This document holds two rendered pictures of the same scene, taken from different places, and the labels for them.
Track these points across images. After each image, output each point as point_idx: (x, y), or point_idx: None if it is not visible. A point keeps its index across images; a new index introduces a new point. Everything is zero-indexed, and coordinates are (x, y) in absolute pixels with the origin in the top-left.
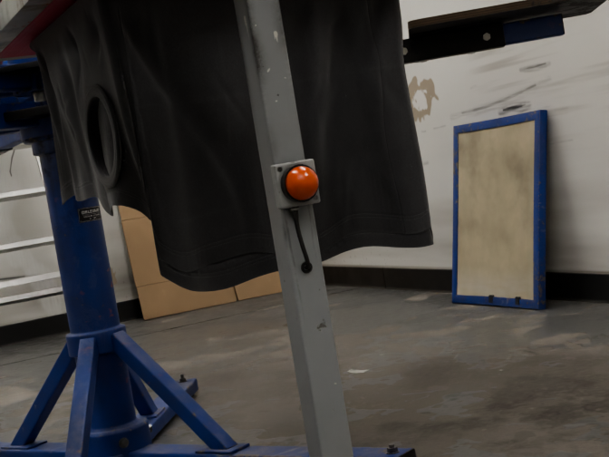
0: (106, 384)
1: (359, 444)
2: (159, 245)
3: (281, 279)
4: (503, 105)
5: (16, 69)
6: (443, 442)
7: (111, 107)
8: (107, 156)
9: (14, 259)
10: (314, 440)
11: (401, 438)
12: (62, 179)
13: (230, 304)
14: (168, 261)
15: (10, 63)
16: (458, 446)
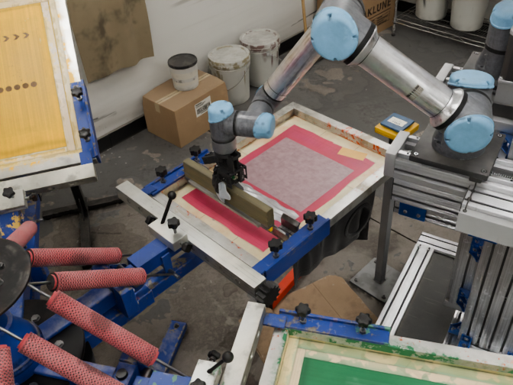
0: None
1: (115, 366)
2: (367, 232)
3: (390, 204)
4: None
5: (85, 345)
6: (130, 327)
7: (370, 204)
8: (353, 227)
9: None
10: (389, 231)
11: (113, 348)
12: (295, 278)
13: None
14: (366, 235)
15: (30, 370)
16: (140, 319)
